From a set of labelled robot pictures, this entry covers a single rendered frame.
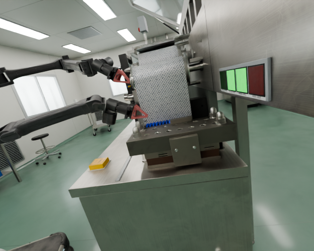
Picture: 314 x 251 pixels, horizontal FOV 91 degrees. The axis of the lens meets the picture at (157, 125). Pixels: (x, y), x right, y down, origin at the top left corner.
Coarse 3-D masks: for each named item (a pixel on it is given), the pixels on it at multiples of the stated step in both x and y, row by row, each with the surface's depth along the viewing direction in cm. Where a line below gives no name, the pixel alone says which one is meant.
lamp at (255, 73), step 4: (248, 68) 30; (252, 68) 28; (256, 68) 27; (260, 68) 26; (252, 72) 29; (256, 72) 27; (260, 72) 26; (252, 76) 29; (256, 76) 28; (260, 76) 26; (252, 80) 29; (256, 80) 28; (260, 80) 27; (252, 84) 29; (256, 84) 28; (260, 84) 27; (252, 88) 30; (256, 88) 28; (260, 88) 27; (252, 92) 30; (256, 92) 28; (260, 92) 27
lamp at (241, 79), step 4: (244, 68) 31; (236, 72) 35; (240, 72) 33; (244, 72) 32; (236, 76) 36; (240, 76) 34; (244, 76) 32; (236, 80) 36; (240, 80) 34; (244, 80) 32; (240, 84) 34; (244, 84) 33; (240, 88) 35; (244, 88) 33
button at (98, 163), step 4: (96, 160) 74; (100, 160) 73; (104, 160) 72; (108, 160) 75; (92, 164) 71; (96, 164) 70; (100, 164) 70; (104, 164) 71; (92, 168) 70; (96, 168) 70; (100, 168) 70
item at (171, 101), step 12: (168, 84) 70; (180, 84) 69; (144, 96) 72; (156, 96) 72; (168, 96) 71; (180, 96) 71; (144, 108) 74; (156, 108) 73; (168, 108) 73; (180, 108) 72; (144, 120) 76; (156, 120) 75; (168, 120) 74
